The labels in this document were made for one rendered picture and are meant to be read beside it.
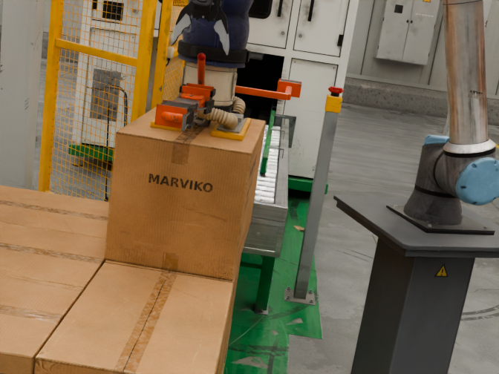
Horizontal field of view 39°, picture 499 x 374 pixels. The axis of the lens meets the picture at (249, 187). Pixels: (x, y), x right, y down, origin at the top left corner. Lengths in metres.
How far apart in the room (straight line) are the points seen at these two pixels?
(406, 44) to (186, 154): 9.51
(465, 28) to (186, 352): 1.16
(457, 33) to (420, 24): 9.34
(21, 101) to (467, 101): 2.23
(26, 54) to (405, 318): 2.18
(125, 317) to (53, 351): 0.24
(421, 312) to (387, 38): 9.17
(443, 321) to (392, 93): 9.26
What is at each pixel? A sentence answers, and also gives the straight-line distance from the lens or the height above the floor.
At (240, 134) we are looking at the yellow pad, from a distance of 2.18.
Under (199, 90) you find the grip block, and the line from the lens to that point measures 2.04.
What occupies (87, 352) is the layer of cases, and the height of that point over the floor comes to 0.54.
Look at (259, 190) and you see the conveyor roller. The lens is 3.24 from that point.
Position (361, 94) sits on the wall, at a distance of 11.51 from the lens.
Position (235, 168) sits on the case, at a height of 0.89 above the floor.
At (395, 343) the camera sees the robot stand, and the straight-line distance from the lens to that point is 2.41.
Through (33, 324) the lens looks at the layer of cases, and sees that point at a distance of 1.80.
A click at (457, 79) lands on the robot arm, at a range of 2.12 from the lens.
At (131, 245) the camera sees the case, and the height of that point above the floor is 0.60.
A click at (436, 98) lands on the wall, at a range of 11.73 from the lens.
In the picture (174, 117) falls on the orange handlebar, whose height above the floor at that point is 1.07.
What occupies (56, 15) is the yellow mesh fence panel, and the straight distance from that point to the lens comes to 4.07.
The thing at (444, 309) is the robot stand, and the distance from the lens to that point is 2.45.
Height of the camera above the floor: 1.36
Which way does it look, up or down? 15 degrees down
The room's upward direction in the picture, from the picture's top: 9 degrees clockwise
